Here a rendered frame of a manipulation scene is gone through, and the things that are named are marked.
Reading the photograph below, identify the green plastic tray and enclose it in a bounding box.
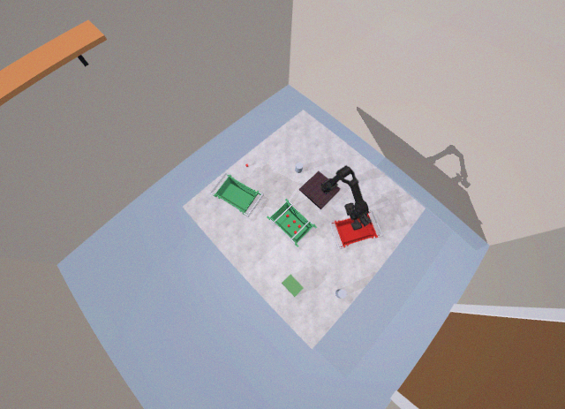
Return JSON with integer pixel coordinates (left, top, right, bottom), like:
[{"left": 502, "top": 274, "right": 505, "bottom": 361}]
[
  {"left": 267, "top": 199, "right": 317, "bottom": 247},
  {"left": 210, "top": 172, "right": 263, "bottom": 216}
]

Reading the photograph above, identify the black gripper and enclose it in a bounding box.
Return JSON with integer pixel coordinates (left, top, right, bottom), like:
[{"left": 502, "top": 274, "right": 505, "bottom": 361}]
[{"left": 344, "top": 203, "right": 362, "bottom": 230}]

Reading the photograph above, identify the green rectangular block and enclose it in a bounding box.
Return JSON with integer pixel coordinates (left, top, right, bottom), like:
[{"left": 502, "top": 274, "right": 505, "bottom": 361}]
[{"left": 282, "top": 275, "right": 304, "bottom": 297}]

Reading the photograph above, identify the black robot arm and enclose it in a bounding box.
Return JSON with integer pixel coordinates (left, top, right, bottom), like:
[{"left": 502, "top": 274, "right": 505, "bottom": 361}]
[{"left": 320, "top": 165, "right": 372, "bottom": 226}]

